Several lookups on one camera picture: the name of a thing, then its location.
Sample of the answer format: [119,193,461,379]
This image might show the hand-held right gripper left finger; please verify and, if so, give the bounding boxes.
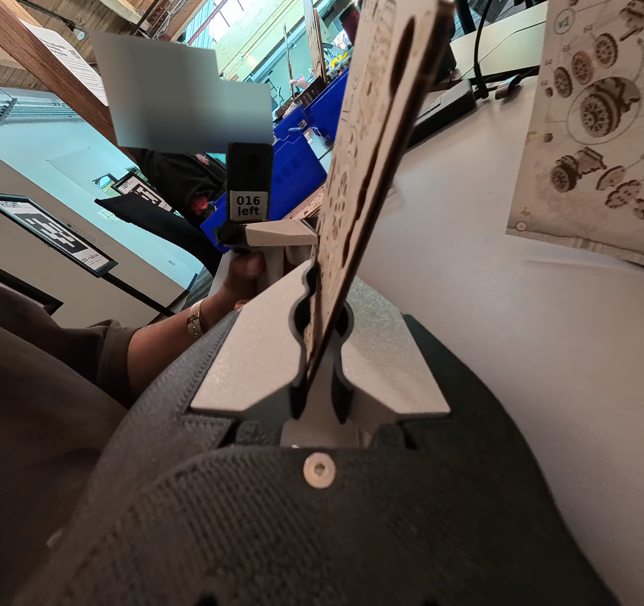
[190,259,319,421]

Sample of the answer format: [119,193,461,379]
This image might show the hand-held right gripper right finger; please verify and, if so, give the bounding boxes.
[329,282,451,432]

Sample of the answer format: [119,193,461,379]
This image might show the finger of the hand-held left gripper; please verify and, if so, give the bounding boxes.
[245,220,321,290]

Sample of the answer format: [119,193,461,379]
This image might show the laser-cut wooden model sheet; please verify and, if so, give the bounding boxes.
[304,0,456,390]

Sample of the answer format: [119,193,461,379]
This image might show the person's left forearm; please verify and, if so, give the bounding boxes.
[126,312,202,398]

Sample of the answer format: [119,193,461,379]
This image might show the grey desk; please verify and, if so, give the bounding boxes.
[322,70,644,606]

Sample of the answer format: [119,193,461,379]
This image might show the person's left hand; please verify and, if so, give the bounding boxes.
[204,253,267,327]

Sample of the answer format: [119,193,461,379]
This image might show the blue storage bin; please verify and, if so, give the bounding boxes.
[274,70,350,144]
[200,138,328,255]

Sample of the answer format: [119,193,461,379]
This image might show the black framed marker sign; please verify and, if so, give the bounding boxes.
[0,194,119,277]
[116,171,174,215]

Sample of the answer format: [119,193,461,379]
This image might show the black flat device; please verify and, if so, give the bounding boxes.
[408,80,476,146]

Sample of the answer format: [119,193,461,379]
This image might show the white paper notice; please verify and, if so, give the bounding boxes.
[22,20,109,106]

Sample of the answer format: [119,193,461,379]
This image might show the wooden beam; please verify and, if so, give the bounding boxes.
[0,0,132,160]

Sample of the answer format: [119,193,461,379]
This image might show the white flat board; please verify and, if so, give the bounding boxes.
[448,0,549,84]

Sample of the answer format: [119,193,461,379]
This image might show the model instruction booklet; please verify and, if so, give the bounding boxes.
[505,0,644,265]

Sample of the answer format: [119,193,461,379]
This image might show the black cable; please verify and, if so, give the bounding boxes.
[472,0,549,100]

